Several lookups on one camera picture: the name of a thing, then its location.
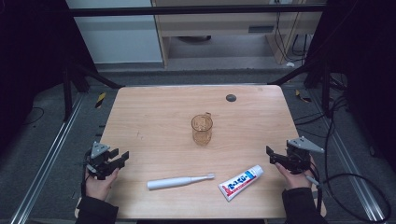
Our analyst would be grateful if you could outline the person's left hand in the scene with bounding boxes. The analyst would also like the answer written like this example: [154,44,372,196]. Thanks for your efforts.
[84,167,121,202]

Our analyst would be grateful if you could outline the white toothpaste tube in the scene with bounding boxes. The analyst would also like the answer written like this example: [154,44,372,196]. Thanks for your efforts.
[217,164,265,203]

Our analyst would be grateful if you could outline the thin black floor cable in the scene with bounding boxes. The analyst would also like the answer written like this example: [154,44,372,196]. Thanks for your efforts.
[21,105,46,127]

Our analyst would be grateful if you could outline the thick black looping cable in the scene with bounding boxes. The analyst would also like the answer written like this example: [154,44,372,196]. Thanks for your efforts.
[322,95,392,224]

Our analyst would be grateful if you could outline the black horizontal frame bar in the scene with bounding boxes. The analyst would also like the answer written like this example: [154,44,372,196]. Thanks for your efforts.
[66,4,327,18]

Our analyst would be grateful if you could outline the white electric toothbrush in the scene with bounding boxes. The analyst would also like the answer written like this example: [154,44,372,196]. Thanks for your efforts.
[146,173,216,191]

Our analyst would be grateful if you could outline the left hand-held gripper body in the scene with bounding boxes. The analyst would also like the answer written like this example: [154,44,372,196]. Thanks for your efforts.
[83,141,123,181]

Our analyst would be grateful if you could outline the yellow black tape strip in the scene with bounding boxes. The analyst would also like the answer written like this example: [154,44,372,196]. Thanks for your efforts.
[94,91,107,109]
[294,89,313,104]

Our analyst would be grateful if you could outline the person's right hand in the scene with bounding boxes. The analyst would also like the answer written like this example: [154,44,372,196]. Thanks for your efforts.
[274,157,318,191]

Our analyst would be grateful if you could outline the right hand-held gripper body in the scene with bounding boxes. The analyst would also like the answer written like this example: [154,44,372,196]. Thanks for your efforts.
[279,136,325,175]

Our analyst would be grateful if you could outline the grey cable plug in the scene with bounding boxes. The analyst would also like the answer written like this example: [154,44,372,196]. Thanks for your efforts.
[304,175,321,188]

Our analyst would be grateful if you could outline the black slanted frame strut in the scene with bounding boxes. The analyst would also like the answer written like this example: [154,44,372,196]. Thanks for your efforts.
[63,58,126,123]
[268,58,332,114]

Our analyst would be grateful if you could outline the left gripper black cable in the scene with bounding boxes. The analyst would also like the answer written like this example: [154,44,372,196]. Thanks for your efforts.
[79,172,91,198]

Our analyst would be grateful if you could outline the white cabinet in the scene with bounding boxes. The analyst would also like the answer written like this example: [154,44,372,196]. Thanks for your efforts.
[65,0,163,65]

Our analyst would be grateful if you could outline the black cables under desk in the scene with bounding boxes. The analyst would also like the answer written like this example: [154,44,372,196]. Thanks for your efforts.
[273,2,313,63]

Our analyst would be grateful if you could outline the clear amber plastic cup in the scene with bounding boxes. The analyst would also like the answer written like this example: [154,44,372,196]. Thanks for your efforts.
[191,112,215,147]

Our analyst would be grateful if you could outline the light wooden desk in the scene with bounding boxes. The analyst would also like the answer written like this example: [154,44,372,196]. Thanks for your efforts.
[150,0,325,68]

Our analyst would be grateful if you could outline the aluminium floor rail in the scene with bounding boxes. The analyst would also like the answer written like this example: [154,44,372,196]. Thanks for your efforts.
[8,92,86,224]
[305,89,388,224]

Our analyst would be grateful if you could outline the black curtain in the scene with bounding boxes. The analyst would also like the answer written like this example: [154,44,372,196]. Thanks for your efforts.
[0,0,98,158]
[305,0,396,174]

